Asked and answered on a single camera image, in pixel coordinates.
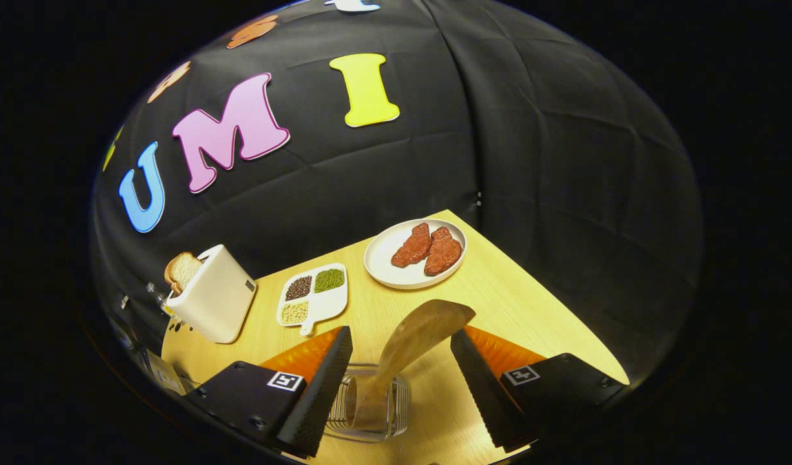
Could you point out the toast bread slice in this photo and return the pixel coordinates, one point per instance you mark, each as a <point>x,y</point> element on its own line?
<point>183,270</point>

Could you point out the black backdrop cloth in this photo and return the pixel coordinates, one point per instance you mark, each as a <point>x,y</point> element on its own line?
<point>531,161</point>

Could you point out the white toaster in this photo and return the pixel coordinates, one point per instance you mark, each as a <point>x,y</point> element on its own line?
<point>212,297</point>

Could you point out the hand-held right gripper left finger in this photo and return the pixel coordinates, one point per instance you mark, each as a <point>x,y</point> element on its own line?
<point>318,400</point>

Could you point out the wooden spoon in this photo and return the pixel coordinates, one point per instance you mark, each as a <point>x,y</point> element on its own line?
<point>422,332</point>

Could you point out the white round plate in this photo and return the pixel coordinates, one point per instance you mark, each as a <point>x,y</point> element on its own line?
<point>383,258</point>

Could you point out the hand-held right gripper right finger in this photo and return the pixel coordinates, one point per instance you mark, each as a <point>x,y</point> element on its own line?
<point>486,394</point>

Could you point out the white divided bean dish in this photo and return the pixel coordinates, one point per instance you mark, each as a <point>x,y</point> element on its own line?
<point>331,303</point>

